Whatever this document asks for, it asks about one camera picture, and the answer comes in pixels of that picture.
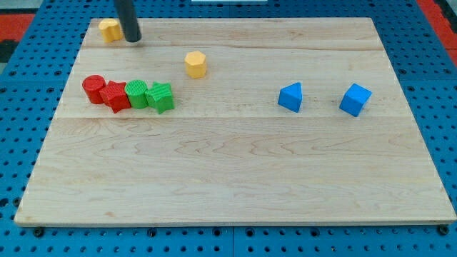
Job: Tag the yellow hexagon block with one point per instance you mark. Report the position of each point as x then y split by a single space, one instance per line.
195 64

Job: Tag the green star block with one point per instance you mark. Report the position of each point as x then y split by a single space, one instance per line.
160 97

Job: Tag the red star block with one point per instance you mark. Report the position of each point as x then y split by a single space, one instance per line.
115 97

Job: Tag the light wooden board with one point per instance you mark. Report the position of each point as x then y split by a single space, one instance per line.
228 154

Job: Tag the blue triangle block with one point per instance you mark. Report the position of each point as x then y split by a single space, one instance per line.
291 97

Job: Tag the green cylinder block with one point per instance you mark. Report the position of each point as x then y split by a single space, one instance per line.
135 91

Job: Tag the blue cube block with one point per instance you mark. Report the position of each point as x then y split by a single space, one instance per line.
355 99

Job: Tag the red cylinder block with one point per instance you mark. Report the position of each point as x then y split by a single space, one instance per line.
92 85

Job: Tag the yellow heart block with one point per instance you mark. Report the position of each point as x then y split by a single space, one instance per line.
110 30

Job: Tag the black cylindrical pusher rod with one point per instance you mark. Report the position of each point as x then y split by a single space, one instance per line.
128 20

